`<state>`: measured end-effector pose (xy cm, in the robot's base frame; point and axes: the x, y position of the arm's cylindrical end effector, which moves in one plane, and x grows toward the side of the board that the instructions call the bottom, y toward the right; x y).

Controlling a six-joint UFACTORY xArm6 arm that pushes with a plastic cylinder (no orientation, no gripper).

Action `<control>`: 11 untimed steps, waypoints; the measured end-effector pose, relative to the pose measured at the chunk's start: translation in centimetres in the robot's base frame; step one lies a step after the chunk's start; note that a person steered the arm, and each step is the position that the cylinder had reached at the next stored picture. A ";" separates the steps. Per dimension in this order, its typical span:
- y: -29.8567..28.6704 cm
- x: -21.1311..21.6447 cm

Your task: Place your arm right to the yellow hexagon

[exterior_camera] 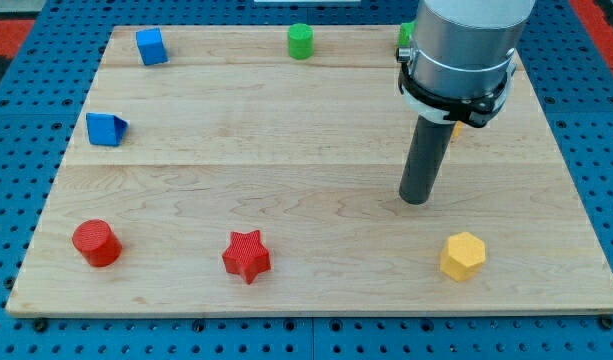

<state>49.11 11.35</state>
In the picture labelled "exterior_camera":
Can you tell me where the yellow block behind arm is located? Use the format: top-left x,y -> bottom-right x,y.
451,122 -> 463,140

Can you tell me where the green block behind arm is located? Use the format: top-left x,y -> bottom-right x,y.
397,21 -> 416,48

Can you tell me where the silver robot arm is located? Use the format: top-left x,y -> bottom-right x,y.
396,0 -> 535,128

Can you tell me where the yellow hexagon block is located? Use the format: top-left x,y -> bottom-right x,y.
440,232 -> 486,282

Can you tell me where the wooden board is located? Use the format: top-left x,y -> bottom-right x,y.
6,26 -> 613,318

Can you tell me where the red star block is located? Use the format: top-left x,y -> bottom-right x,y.
222,230 -> 271,285

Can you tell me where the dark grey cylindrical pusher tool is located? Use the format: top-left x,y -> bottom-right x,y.
399,115 -> 455,205

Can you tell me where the green cylinder block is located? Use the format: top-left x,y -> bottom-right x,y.
287,23 -> 314,60

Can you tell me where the blue cube block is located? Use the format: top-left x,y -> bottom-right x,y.
135,28 -> 168,66

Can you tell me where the blue triangular prism block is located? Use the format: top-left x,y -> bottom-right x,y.
85,113 -> 128,147

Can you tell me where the red cylinder block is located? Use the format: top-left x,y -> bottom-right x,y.
72,219 -> 123,267

